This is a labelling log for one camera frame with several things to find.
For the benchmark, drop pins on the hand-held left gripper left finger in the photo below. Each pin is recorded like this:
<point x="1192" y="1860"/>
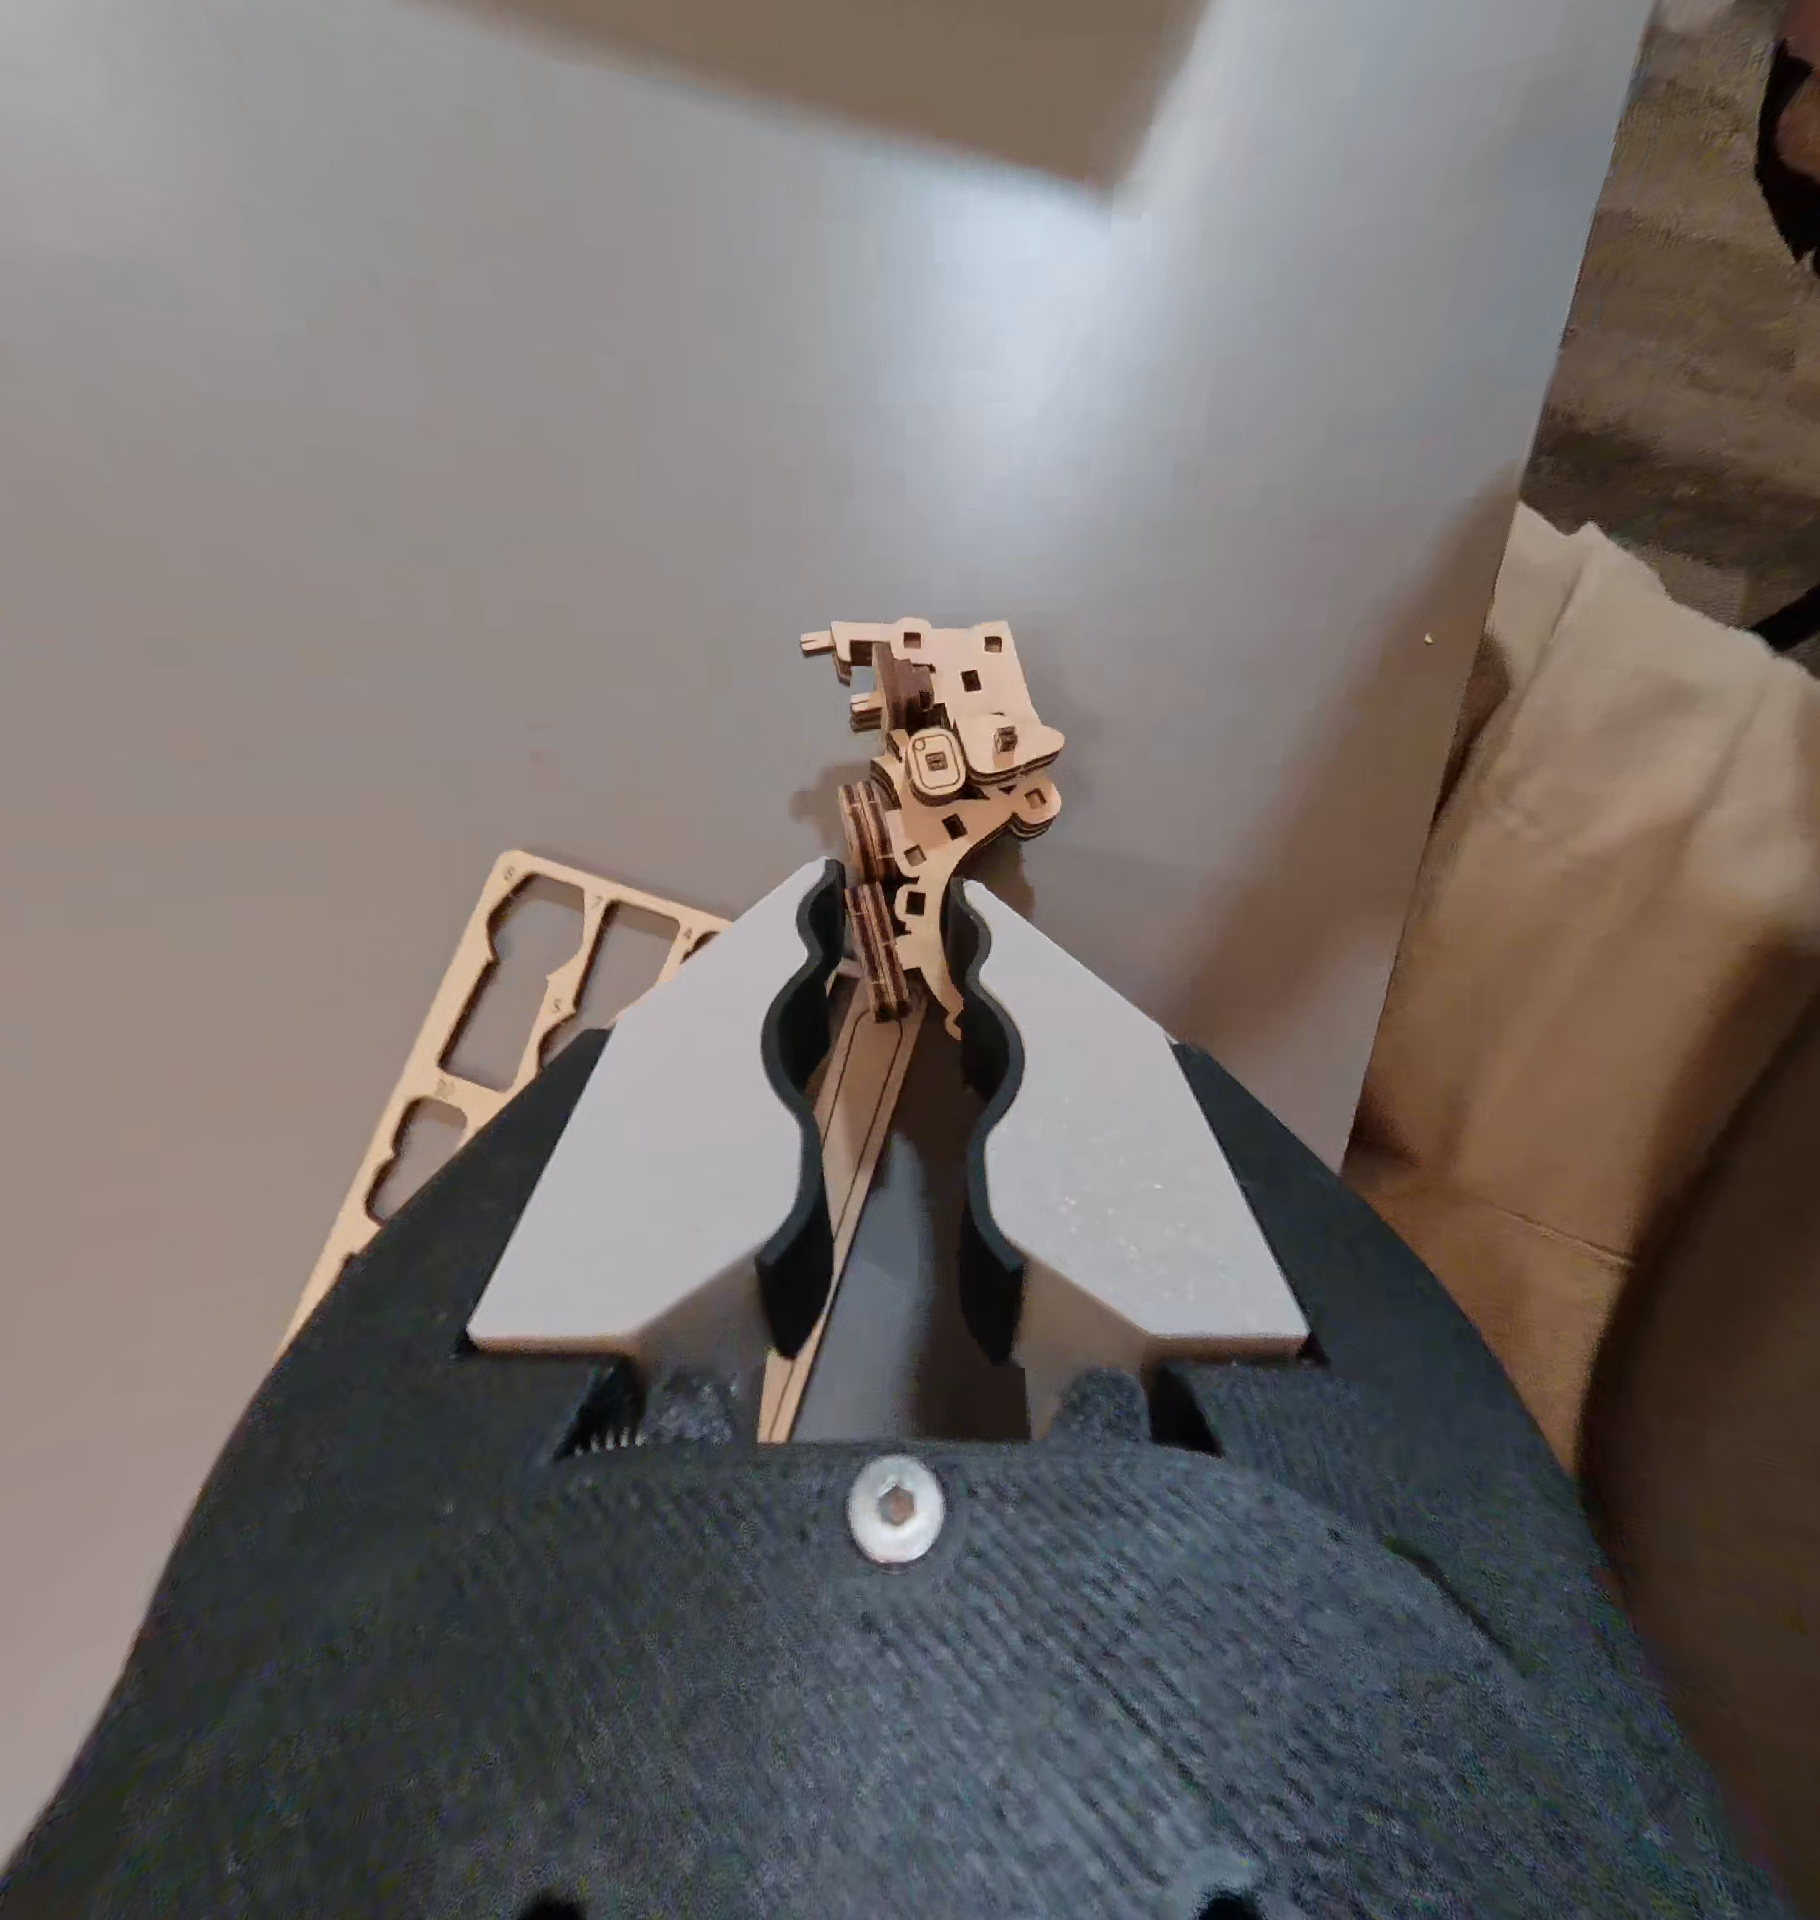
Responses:
<point x="640" y="1184"/>

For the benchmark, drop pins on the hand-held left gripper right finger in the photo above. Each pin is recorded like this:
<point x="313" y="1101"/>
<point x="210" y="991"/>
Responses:
<point x="1134" y="1198"/>

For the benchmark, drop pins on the beige trousers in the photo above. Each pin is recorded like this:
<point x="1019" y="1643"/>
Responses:
<point x="1600" y="900"/>

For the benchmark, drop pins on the wooden puzzle model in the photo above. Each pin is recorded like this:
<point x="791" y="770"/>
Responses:
<point x="1039" y="747"/>

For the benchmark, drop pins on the wooden puzzle sheet frame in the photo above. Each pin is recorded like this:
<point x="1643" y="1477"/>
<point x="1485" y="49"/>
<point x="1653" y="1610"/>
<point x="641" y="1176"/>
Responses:
<point x="868" y="1103"/>

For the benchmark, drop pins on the olive green shirt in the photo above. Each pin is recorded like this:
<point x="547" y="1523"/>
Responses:
<point x="1748" y="1499"/>

